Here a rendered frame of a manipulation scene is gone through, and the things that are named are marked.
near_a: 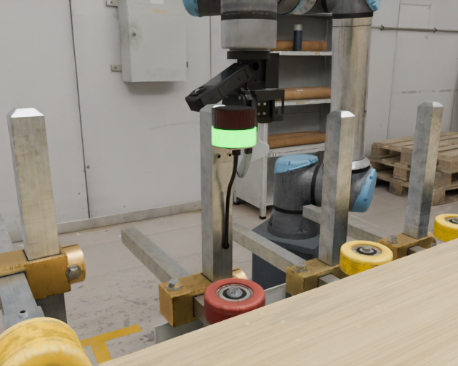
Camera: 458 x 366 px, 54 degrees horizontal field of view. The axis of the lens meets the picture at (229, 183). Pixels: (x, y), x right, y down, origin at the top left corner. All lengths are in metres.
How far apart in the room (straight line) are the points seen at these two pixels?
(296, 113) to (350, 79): 2.63
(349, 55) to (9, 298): 1.12
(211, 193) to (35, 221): 0.24
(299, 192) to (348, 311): 0.96
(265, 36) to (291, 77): 3.21
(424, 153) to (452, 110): 4.62
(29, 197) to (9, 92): 2.64
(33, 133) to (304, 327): 0.38
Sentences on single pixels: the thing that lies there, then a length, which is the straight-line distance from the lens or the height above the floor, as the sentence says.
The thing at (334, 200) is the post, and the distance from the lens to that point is 0.81.
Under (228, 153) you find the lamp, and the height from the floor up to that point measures 1.07.
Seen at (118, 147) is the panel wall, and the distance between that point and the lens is 3.34.
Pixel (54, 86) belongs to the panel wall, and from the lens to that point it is 3.21.
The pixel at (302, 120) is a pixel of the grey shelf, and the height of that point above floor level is 0.67.
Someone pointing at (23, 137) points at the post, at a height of 1.12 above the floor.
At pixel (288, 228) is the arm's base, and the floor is 0.64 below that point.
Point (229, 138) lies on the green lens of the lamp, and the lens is 0.58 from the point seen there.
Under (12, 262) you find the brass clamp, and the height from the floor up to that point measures 0.97.
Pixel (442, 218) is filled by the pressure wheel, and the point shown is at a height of 0.91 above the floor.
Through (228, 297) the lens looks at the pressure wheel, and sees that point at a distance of 0.59.
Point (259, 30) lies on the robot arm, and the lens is 0.72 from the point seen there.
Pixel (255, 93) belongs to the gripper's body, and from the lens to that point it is 0.73.
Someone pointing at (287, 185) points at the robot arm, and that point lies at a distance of 1.52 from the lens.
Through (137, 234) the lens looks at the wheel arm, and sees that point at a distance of 0.92.
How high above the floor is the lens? 1.20
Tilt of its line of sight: 16 degrees down
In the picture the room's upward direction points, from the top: straight up
